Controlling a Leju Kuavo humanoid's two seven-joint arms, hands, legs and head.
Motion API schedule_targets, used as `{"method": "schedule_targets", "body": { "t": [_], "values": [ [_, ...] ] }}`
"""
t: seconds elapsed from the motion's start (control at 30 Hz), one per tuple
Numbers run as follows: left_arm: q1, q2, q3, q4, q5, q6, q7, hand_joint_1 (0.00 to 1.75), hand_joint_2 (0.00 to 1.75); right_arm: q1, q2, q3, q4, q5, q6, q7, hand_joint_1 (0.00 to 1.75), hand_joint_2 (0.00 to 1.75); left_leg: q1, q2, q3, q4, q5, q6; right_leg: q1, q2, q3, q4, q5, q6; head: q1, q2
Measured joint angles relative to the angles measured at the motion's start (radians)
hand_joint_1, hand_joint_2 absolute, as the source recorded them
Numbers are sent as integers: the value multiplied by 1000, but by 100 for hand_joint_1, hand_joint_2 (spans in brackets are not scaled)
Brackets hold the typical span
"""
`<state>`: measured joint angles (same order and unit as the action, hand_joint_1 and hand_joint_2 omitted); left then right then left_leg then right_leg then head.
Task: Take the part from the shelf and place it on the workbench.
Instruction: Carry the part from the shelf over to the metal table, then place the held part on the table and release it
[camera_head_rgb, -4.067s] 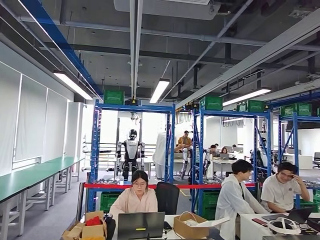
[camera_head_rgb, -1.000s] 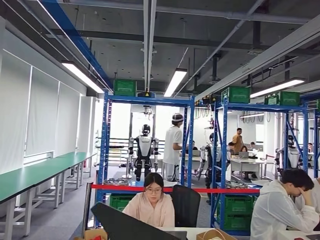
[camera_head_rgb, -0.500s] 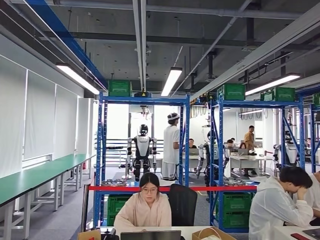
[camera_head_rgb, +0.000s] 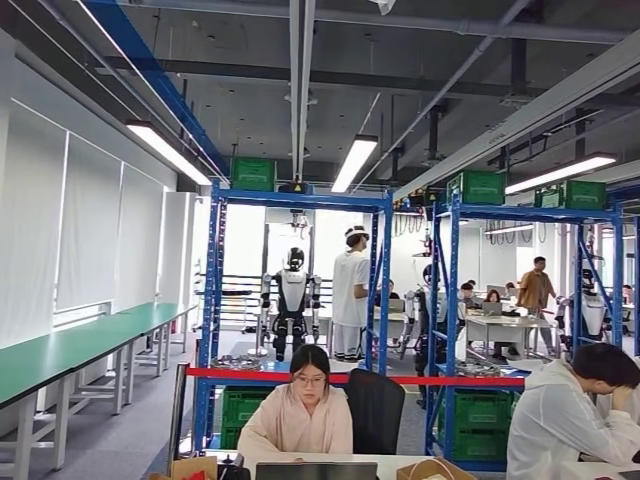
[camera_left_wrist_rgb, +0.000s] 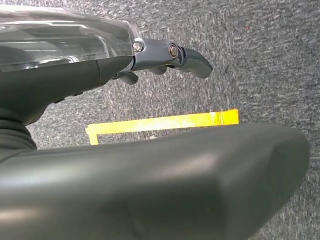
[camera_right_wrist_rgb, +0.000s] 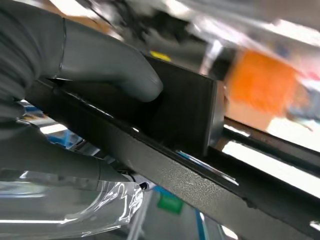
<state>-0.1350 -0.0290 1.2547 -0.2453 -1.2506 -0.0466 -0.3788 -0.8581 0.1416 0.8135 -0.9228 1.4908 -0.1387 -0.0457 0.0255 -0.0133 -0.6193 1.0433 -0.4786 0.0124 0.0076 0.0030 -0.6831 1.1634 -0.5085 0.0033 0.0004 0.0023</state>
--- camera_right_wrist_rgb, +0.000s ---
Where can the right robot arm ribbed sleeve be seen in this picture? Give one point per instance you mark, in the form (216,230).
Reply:
(25,39)

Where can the orange yellow cardboard box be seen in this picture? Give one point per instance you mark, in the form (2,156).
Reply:
(263,82)

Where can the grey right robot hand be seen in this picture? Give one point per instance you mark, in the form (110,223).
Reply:
(62,198)

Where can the green plastic crate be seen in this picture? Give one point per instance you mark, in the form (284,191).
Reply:
(170,203)

